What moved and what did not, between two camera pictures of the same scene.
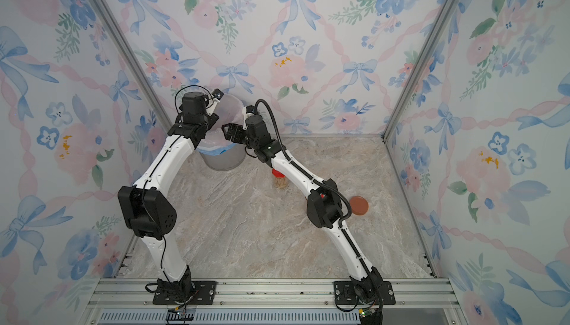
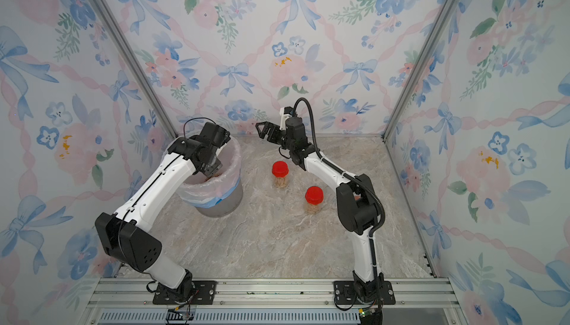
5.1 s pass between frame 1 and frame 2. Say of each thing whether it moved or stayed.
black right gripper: moved
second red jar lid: stayed
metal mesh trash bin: moved
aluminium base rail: stayed
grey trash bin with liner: moved
